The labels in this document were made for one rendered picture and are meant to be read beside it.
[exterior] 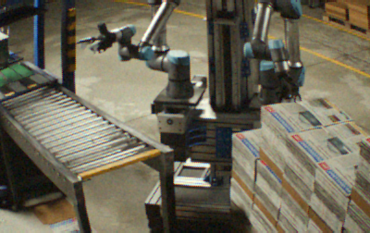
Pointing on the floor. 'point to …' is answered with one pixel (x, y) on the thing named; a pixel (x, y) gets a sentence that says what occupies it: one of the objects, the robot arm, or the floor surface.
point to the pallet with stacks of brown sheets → (357, 15)
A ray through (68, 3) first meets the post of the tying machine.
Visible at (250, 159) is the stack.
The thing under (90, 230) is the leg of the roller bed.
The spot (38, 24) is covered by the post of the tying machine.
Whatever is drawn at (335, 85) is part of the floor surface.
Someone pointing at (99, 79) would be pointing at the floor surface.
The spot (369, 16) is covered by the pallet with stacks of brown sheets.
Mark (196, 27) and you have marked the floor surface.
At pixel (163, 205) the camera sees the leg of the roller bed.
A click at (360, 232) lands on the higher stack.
